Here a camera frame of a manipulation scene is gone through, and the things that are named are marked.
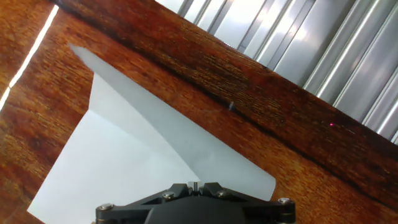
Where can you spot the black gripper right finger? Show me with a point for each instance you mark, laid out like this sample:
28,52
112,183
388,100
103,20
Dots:
270,211

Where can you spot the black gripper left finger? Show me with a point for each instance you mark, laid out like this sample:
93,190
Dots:
130,211

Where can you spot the white paper sheet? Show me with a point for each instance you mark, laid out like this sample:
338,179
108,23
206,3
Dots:
93,171

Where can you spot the glossy dark wooden board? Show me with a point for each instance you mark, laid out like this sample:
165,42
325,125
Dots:
280,155

